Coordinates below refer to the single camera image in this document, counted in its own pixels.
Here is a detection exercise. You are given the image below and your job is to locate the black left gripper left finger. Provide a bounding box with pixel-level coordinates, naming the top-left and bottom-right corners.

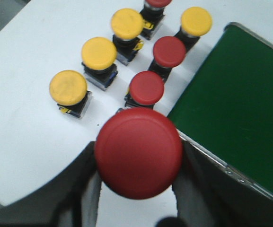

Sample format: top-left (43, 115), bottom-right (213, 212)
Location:
top-left (0, 141), bottom-right (102, 227)

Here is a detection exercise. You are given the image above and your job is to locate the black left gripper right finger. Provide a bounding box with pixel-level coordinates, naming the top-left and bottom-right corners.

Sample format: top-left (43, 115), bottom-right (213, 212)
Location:
top-left (172, 141), bottom-right (273, 227)

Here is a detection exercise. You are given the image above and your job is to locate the red mushroom push button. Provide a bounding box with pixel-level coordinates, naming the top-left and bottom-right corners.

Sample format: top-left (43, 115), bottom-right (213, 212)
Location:
top-left (94, 108), bottom-right (183, 200)
top-left (140, 0), bottom-right (172, 40)
top-left (124, 71), bottom-right (165, 109)
top-left (148, 36), bottom-right (186, 82)

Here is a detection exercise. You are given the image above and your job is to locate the yellow mushroom push button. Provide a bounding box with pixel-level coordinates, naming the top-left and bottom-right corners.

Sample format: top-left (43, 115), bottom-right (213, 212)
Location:
top-left (174, 7), bottom-right (212, 50)
top-left (49, 70), bottom-right (92, 118)
top-left (111, 8), bottom-right (144, 66)
top-left (81, 37), bottom-right (118, 91)

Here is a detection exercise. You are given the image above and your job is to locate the green conveyor belt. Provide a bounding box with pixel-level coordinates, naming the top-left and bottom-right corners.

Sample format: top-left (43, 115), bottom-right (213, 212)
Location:
top-left (167, 22), bottom-right (273, 204)

